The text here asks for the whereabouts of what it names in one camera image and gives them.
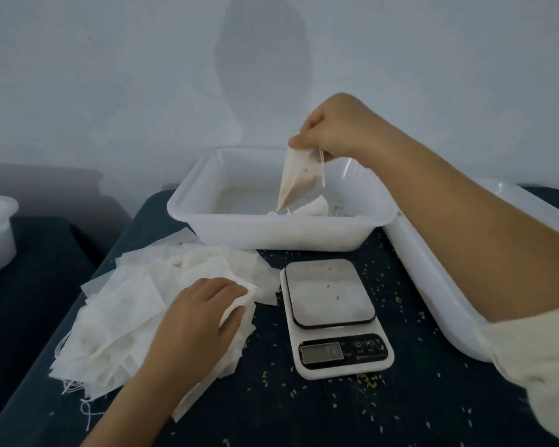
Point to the dark blue tablecloth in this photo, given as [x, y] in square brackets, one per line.
[28, 312]
[401, 409]

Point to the white mesh bag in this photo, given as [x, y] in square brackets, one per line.
[298, 177]

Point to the white plastic tub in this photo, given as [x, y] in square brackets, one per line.
[242, 232]

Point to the pile of white bags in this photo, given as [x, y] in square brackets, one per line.
[121, 312]

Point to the person's right hand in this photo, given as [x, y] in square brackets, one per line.
[340, 125]

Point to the person's left hand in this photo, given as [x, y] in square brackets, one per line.
[191, 330]

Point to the white tray of grain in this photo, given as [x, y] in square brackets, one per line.
[438, 293]

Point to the white digital kitchen scale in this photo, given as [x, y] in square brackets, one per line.
[331, 293]

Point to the white sleeve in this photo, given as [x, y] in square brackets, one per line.
[540, 358]

